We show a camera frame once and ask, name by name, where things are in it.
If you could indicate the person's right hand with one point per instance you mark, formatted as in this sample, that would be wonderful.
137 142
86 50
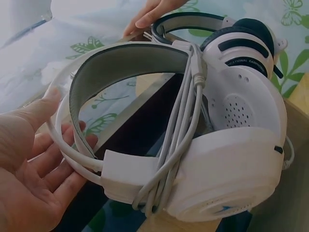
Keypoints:
161 10

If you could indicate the person's left hand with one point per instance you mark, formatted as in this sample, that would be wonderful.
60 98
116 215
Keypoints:
17 154

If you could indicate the person's right fingers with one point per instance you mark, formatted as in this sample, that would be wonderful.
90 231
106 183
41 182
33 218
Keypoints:
147 20

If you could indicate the person's left thumb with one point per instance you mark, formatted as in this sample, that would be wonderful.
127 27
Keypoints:
39 110

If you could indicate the white headphones with grey headband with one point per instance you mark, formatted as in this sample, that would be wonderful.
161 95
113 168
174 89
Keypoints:
236 164

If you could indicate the black and white headphones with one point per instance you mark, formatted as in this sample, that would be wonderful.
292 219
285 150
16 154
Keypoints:
237 42

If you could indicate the brown box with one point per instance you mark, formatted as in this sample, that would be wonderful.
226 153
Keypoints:
298 128

